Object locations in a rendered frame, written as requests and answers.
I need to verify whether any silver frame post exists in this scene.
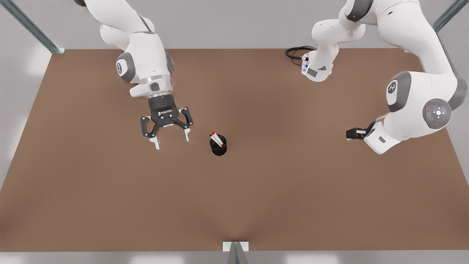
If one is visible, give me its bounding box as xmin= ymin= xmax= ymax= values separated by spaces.
xmin=0 ymin=0 xmax=66 ymax=55
xmin=432 ymin=0 xmax=469 ymax=33
xmin=222 ymin=241 xmax=250 ymax=264

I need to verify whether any black cable loop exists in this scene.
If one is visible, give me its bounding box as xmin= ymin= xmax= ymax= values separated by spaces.
xmin=285 ymin=46 xmax=316 ymax=67

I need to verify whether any black pen holder cup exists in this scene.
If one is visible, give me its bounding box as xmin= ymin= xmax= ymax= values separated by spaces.
xmin=210 ymin=135 xmax=228 ymax=157

